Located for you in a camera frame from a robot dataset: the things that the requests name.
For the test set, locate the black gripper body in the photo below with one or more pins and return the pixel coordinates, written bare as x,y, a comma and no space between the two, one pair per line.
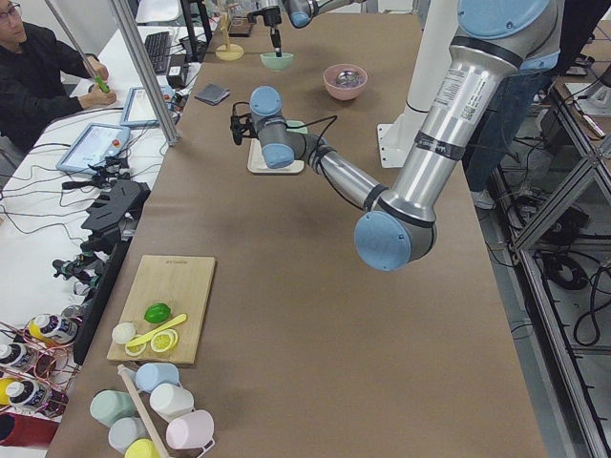
247,125
273,19

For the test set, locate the green bowl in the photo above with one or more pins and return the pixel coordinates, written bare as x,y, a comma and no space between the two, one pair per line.
296,127
276,63

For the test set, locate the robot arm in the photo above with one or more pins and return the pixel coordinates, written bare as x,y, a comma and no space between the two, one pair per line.
300,14
474,46

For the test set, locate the cream serving tray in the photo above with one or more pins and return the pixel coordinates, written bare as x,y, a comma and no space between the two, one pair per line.
257,166

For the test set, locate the grey and purple cloths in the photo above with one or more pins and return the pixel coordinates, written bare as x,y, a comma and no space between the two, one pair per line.
212,94

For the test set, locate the wooden mug tree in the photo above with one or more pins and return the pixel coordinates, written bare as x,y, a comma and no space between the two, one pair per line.
220,44

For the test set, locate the pink bowl with ice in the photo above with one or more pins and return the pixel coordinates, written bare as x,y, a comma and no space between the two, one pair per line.
343,94

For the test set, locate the blue teach pendant far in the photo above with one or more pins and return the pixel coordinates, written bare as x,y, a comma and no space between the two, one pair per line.
138,110

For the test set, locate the blue teach pendant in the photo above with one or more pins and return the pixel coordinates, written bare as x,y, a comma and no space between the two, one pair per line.
138,110
96,142

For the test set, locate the black keyboard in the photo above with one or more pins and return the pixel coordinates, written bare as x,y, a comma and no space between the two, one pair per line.
157,45

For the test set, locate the blue teach pendant near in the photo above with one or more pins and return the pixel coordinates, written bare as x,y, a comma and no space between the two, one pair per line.
96,142

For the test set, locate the black stand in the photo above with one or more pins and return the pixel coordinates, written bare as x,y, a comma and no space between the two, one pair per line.
105,214

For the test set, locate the bamboo cutting board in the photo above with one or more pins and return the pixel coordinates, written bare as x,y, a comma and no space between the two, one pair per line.
182,283

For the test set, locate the yellow plastic knife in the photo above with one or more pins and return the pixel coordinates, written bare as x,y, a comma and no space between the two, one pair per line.
145,338

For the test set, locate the green lime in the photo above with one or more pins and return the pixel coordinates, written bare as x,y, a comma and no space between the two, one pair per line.
157,313

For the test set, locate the person in black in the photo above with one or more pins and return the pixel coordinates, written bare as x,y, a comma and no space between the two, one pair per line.
32,94

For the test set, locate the top lemon slice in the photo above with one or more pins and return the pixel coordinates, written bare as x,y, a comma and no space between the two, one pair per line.
164,341

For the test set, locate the lemon slice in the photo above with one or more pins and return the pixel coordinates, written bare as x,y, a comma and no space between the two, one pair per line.
135,349
164,341

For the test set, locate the white half lemon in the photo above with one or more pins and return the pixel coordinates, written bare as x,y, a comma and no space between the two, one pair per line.
122,333

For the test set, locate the bottom lemon slice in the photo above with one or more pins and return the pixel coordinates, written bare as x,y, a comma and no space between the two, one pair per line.
135,349

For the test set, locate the light blue cup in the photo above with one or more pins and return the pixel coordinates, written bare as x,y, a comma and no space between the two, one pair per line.
151,375

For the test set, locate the yellow sauce bottle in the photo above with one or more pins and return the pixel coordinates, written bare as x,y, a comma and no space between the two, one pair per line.
54,329

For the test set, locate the white cup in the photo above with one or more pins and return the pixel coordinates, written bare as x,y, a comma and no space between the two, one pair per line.
171,401

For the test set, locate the pink cup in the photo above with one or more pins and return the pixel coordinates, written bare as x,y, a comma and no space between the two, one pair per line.
191,430

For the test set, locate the green cup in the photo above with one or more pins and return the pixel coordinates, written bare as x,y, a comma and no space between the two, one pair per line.
108,406

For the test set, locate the grey cup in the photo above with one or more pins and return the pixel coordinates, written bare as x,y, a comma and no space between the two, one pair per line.
124,432

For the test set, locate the yellow cup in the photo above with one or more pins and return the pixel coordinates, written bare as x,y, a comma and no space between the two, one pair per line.
142,448

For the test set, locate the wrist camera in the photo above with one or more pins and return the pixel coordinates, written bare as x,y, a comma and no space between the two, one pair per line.
234,118
253,16

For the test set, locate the aluminium frame post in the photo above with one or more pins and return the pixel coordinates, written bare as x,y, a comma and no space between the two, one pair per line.
135,47

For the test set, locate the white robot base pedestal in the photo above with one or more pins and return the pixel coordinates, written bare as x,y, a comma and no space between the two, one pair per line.
432,61

